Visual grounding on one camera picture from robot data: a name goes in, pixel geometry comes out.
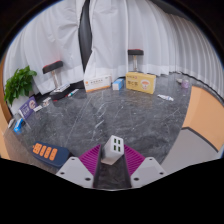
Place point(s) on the orange wooden counter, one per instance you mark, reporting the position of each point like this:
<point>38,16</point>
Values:
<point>206,115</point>

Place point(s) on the small white tube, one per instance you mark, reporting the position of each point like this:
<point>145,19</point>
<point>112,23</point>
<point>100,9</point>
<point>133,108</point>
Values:
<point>72,93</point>

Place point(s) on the white box orange print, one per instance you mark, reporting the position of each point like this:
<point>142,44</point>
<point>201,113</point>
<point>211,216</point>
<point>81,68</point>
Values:
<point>97,83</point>

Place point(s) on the yellow printed box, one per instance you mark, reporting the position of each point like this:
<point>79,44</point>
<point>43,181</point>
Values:
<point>140,82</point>

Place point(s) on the white curtain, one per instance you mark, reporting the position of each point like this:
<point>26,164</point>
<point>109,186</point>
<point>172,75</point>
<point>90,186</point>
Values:
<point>50,36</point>
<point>160,36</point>

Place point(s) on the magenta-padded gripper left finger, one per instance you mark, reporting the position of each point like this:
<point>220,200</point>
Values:
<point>75,171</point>

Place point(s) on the red-topped black stool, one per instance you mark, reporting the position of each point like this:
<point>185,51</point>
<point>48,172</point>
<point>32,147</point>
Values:
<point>52,66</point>
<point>135,52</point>

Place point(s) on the small blue white box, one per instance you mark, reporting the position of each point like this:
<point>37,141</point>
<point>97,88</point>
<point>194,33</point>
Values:
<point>118,84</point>

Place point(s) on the blue power strip orange sockets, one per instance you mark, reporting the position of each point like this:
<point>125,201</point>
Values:
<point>55,158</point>

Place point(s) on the purple printed box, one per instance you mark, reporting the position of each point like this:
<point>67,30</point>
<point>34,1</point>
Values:
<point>27,107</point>

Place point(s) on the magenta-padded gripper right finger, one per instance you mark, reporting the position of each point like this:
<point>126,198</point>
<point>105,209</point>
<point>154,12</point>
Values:
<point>146,170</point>

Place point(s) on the small printed card packet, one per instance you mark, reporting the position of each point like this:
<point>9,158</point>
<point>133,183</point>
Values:
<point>47,101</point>

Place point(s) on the stack of white packets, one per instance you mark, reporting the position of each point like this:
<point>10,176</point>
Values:
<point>60,89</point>

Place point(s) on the small purple cup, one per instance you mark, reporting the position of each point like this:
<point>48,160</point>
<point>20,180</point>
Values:
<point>185,83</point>

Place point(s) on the white block charger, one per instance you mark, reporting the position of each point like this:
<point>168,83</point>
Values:
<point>111,153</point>

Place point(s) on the green potted plant white pot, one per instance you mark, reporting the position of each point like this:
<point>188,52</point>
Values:
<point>18,83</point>

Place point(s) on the white flat packet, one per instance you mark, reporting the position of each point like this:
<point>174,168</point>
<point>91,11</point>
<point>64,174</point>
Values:
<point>38,108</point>
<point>11,123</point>

